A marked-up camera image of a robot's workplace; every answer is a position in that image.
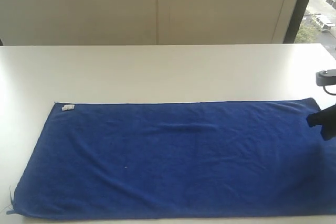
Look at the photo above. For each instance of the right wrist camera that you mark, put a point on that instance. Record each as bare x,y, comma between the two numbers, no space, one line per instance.
326,78

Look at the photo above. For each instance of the white label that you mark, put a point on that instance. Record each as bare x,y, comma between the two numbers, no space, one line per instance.
68,107

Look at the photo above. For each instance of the blue microfibre towel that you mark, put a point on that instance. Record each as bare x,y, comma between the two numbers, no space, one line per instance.
179,160

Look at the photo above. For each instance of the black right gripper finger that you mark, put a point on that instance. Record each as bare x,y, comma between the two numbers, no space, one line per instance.
323,117
328,131

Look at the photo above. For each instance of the dark window frame post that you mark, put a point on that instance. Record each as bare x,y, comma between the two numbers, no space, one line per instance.
295,21

